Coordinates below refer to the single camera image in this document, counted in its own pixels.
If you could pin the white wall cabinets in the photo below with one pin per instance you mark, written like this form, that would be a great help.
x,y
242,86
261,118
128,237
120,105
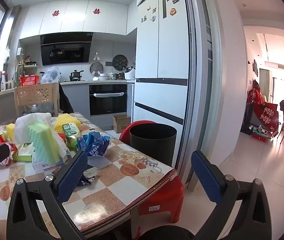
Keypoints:
x,y
69,17

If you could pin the red plastic stool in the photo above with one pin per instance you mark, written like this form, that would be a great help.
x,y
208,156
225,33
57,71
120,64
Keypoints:
x,y
162,197

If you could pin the black trash bin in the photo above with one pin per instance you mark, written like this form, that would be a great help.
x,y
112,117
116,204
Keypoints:
x,y
152,145

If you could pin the crumpled clear plastic bag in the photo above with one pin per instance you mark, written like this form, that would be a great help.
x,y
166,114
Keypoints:
x,y
39,107

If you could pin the white bowl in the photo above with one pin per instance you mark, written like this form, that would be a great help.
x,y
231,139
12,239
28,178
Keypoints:
x,y
104,77

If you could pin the sliding glass door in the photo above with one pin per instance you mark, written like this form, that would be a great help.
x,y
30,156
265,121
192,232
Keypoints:
x,y
202,55

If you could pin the beige plastic chair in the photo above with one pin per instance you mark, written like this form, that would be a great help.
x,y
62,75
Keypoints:
x,y
36,95

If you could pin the steel pot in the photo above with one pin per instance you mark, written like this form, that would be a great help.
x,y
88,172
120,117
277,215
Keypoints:
x,y
119,76

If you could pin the black cooking pot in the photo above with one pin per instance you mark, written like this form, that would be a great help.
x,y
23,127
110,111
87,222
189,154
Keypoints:
x,y
76,75

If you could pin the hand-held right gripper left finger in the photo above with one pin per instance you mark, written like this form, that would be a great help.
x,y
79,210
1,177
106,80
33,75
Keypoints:
x,y
72,175

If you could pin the green wavy sponge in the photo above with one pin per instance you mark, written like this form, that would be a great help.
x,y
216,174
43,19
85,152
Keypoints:
x,y
44,142

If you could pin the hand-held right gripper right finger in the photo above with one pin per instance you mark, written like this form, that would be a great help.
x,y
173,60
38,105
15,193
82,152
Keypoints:
x,y
207,177

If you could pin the round grey steamer rack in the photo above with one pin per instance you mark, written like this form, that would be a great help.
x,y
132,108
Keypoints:
x,y
96,68

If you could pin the blue plastic wrapper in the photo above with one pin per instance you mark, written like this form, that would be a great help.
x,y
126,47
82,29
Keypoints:
x,y
94,145

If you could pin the black range hood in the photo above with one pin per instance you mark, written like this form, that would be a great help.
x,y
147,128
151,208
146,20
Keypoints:
x,y
67,52

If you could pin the dark wall decoration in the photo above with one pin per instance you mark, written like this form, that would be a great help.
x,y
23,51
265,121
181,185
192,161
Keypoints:
x,y
255,67

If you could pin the white spray bottle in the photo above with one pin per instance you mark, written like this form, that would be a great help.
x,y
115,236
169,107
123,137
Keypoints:
x,y
3,83

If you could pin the black jacket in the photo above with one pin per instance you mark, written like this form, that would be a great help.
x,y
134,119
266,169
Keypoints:
x,y
65,102

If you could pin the white plastic bag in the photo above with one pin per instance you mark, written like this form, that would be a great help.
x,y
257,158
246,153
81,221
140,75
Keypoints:
x,y
29,125

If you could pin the red plastic basket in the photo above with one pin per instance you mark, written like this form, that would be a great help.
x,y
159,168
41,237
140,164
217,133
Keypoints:
x,y
29,80

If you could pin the group of fridge magnets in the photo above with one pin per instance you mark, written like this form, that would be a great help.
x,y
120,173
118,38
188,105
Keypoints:
x,y
173,11

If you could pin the grey kitchen counter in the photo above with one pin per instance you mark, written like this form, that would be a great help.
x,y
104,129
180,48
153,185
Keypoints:
x,y
79,97

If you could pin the bluish clear plastic bag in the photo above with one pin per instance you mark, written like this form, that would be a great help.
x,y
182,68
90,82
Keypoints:
x,y
50,75

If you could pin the yellow foam fruit net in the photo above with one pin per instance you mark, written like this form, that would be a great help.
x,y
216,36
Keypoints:
x,y
64,120

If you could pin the foil wrapper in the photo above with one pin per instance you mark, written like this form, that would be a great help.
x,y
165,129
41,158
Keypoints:
x,y
90,173

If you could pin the white rice cooker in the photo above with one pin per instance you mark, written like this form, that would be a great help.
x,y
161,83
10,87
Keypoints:
x,y
130,74

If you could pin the dark green plastic bottle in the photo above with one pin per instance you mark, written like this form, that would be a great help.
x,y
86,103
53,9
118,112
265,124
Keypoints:
x,y
72,135

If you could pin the black built-in oven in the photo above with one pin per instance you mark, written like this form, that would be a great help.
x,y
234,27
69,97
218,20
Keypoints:
x,y
107,105

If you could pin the red banner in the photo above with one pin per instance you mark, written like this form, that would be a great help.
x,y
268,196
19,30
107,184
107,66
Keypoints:
x,y
266,117

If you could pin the round black moulded pan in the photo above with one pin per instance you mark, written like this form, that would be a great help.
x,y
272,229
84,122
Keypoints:
x,y
120,62

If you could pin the yellow sponge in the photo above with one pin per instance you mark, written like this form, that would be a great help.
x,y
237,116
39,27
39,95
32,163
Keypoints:
x,y
10,131

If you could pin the red paper-cut decal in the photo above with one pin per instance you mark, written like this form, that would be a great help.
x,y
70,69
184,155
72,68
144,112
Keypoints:
x,y
55,13
96,11

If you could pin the grey curtain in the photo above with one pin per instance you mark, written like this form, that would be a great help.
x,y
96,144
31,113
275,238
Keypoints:
x,y
264,85

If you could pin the small cardboard box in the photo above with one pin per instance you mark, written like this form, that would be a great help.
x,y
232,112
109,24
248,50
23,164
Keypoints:
x,y
120,125

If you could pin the green white paper package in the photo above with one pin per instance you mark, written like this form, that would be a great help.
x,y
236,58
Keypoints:
x,y
23,155

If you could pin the white refrigerator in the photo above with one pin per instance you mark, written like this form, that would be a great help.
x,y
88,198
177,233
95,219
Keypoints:
x,y
172,55

